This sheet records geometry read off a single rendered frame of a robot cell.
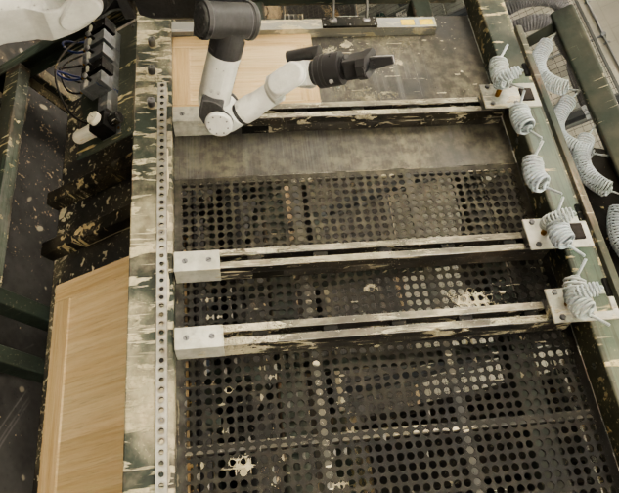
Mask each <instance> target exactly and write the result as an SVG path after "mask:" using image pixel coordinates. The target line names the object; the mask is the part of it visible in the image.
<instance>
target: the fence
mask: <svg viewBox="0 0 619 493"><path fill-rule="evenodd" d="M424 19H432V20H433V24H420V20H424ZM376 20H377V24H378V26H377V27H349V28H323V25H322V20H274V21H261V27H260V31H259V34H258V35H268V34H310V35H311V37H345V36H388V35H430V34H435V30H436V27H437V25H436V21H435V18H434V17H422V18H376ZM400 20H414V22H415V24H413V25H401V21H400ZM193 32H194V22H172V23H171V33H172V37H181V36H194V35H193Z"/></svg>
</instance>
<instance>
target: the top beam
mask: <svg viewBox="0 0 619 493"><path fill-rule="evenodd" d="M464 4H465V7H466V10H467V13H468V16H469V19H470V22H471V25H472V28H473V31H474V34H475V37H476V40H477V43H478V46H479V49H480V52H481V55H482V58H483V61H484V64H485V67H486V69H487V72H488V75H489V70H488V68H489V67H488V66H489V61H490V59H491V58H492V57H495V56H501V54H502V53H503V51H504V49H505V47H506V45H507V44H508V48H507V50H506V51H505V53H504V55H503V57H505V58H507V59H508V63H509V65H508V68H509V69H510V71H511V67H517V66H519V67H520V68H522V63H526V62H525V60H524V57H523V54H522V52H521V49H520V46H519V44H518V41H517V38H516V36H515V33H514V28H513V25H512V22H511V20H510V17H509V15H508V10H507V8H506V5H505V2H504V0H464ZM522 69H523V68H522ZM489 78H490V75H489ZM490 81H491V84H493V82H492V80H491V78H490ZM508 110H509V108H506V109H505V110H504V112H503V114H502V118H503V121H504V124H505V127H506V130H507V133H508V137H509V140H510V143H511V146H512V149H513V152H514V155H515V158H516V161H517V164H518V167H519V170H520V173H521V176H522V179H523V175H522V170H521V167H522V165H521V163H522V159H523V158H524V157H525V156H528V155H534V154H535V152H536V150H537V148H538V147H539V145H540V143H541V141H542V140H543V141H544V143H543V145H542V147H541V149H540V151H539V152H538V153H537V156H539V157H541V158H542V159H543V162H544V168H545V171H546V173H548V175H550V177H551V180H550V183H549V186H548V187H550V188H552V189H555V190H557V191H560V192H562V193H563V194H562V195H560V194H557V193H555V192H552V191H550V190H548V189H546V190H545V191H544V192H542V193H535V192H532V191H531V189H529V188H528V186H527V185H526V183H525V181H524V179H523V182H524V185H525V188H526V191H527V194H528V197H529V200H530V202H531V205H532V208H533V211H534V214H535V217H536V219H539V218H542V217H543V216H545V215H546V214H548V213H551V212H552V211H555V210H557V208H558V205H559V202H560V199H561V197H564V200H563V203H562V206H561V208H563V209H564V211H565V208H566V207H567V208H569V207H571V209H572V211H573V210H574V211H575V208H574V204H576V203H578V200H577V198H576V195H575V192H574V190H573V187H572V184H571V182H570V179H569V176H568V174H567V171H566V168H565V166H564V163H563V160H562V158H561V155H560V152H559V150H558V147H557V144H556V142H555V139H554V136H553V133H552V130H551V128H550V125H549V122H548V120H547V117H546V114H545V112H544V109H543V106H541V107H537V108H530V110H531V111H530V112H531V115H532V117H533V118H534V120H535V122H536V123H535V126H534V127H533V129H532V131H534V132H535V133H537V134H538V135H540V136H542V137H543V139H540V138H538V137H536V136H535V135H533V134H532V133H528V134H526V135H520V134H517V133H516V132H515V130H514V129H513V127H512V125H511V122H510V118H509V111H508ZM560 211H561V209H560ZM561 213H562V211H561ZM575 248H577V249H578V250H580V251H582V252H583V253H585V254H586V256H585V257H584V256H582V255H581V254H579V253H578V252H576V251H574V250H573V249H571V248H570V247H569V248H565V249H559V248H553V249H550V250H549V251H548V256H549V259H550V262H551V265H552V268H553V272H554V275H555V278H556V281H557V284H558V287H559V288H560V289H561V288H562V285H563V281H562V280H563V279H564V278H565V277H570V276H571V275H576V274H577V272H578V270H579V268H580V266H581V264H582V262H583V260H584V258H586V259H587V262H586V264H585V265H584V267H583V269H582V271H581V273H580V275H579V276H580V277H581V278H582V279H585V280H586V281H587V283H591V284H592V282H598V283H599V285H602V282H601V278H606V275H605V273H604V270H603V267H602V265H601V262H600V259H599V257H598V254H597V250H596V247H595V246H586V247H575ZM593 300H594V302H595V303H596V308H597V312H598V311H612V310H611V307H610V304H609V301H608V299H607V296H606V293H599V294H598V296H597V295H596V296H595V297H593ZM604 321H606V322H608V323H610V326H609V327H608V326H607V325H605V324H603V323H602V322H600V321H585V322H572V323H571V326H572V329H573V332H574V335H575V337H576V340H577V343H578V346H579V349H580V352H581V355H582V358H583V361H584V364H585V367H586V370H587V373H588V376H589V379H590V382H591V385H592V388H593V391H594V394H595V397H596V400H597V404H598V407H599V410H600V413H601V416H602V419H603V422H604V425H605V428H606V431H607V434H608V437H609V440H610V443H611V446H612V449H613V452H614V455H615V458H616V461H617V464H618V467H619V319H612V320H604Z"/></svg>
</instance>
